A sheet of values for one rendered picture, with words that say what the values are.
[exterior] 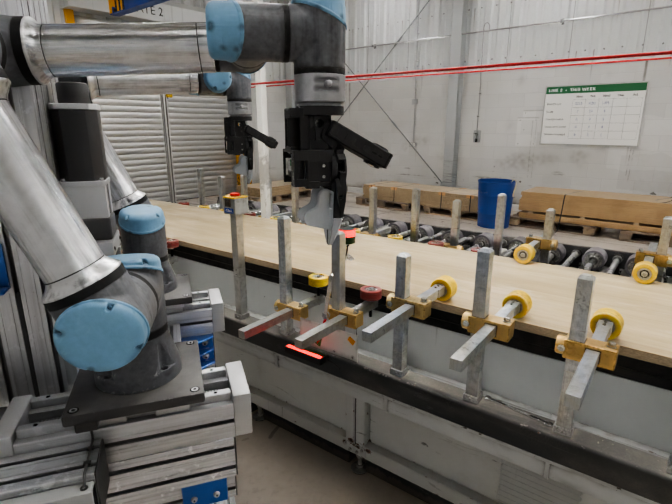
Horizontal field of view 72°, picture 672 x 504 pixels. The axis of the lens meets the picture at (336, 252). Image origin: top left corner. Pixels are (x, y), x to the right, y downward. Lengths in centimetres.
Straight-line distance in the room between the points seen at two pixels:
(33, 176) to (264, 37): 35
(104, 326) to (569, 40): 848
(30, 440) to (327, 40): 80
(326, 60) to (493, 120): 840
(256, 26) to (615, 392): 135
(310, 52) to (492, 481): 163
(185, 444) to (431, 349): 101
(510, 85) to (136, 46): 838
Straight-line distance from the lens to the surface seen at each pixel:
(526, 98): 886
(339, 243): 153
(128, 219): 133
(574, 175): 863
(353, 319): 157
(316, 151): 68
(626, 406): 161
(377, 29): 1054
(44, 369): 113
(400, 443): 206
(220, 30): 68
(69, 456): 94
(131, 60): 82
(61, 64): 84
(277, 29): 68
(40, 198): 72
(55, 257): 72
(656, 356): 152
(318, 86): 68
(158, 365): 90
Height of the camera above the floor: 149
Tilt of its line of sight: 15 degrees down
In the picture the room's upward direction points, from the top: straight up
